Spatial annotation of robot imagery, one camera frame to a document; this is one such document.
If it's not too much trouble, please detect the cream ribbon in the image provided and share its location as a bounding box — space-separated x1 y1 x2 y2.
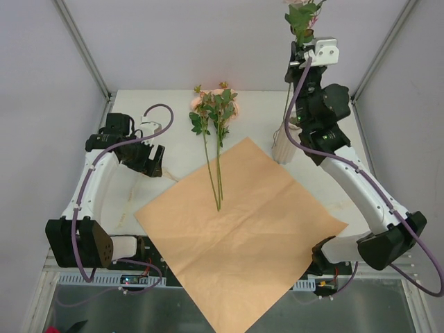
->
115 168 180 234

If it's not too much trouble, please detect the pink rose stem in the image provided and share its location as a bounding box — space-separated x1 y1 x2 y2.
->
205 82 239 205
189 85 221 212
284 1 324 112

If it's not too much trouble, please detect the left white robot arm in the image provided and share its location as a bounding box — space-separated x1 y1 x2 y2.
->
45 113 164 270

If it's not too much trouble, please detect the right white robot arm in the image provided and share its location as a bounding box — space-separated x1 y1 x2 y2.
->
285 39 427 275

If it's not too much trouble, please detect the white ribbed vase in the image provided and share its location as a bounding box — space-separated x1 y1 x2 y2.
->
272 110 302 164

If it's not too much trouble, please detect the black object at bottom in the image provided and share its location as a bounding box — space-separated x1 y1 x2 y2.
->
66 320 88 333

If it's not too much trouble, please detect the red object at bottom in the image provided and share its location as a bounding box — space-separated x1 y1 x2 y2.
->
44 326 60 333

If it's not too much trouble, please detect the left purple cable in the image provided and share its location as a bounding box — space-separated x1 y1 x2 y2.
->
55 103 175 307

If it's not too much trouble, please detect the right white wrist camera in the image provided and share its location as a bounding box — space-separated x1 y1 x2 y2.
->
304 37 339 67

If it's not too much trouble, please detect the left aluminium frame post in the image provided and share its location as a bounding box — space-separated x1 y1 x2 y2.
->
52 0 112 102

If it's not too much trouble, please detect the aluminium frame post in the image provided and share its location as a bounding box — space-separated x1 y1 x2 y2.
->
52 0 112 102
351 0 420 105

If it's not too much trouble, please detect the left white cable duct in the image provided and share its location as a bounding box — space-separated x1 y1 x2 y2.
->
58 273 167 288

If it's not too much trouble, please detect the white cable duct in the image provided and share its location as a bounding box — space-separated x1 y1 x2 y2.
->
58 273 167 288
291 279 338 291

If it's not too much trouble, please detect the right aluminium frame post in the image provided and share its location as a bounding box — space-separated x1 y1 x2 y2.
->
351 0 420 105

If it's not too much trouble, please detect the aluminium front rail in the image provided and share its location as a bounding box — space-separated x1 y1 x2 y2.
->
43 242 420 279

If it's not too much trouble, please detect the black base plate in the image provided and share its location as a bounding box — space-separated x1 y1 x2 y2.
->
108 236 357 299

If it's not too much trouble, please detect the right white cable duct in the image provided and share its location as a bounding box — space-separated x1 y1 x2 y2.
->
291 279 338 291

